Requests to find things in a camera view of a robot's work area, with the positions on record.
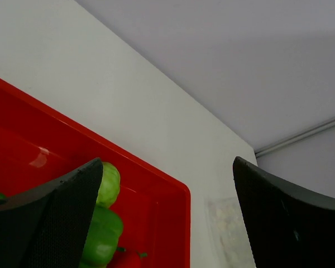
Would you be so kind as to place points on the light green round vegetable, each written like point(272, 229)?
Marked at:
point(110, 186)

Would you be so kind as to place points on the red chili pepper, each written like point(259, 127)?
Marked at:
point(125, 258)

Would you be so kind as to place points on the green bell pepper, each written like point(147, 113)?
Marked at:
point(105, 229)

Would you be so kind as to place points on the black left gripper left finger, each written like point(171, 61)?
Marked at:
point(47, 226)

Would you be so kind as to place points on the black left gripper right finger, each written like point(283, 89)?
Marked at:
point(287, 225)

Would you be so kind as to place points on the red plastic tray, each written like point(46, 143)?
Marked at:
point(38, 144)

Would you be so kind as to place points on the clear zip top bag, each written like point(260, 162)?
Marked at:
point(228, 233)

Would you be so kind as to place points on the aluminium corner post right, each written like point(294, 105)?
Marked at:
point(300, 136)

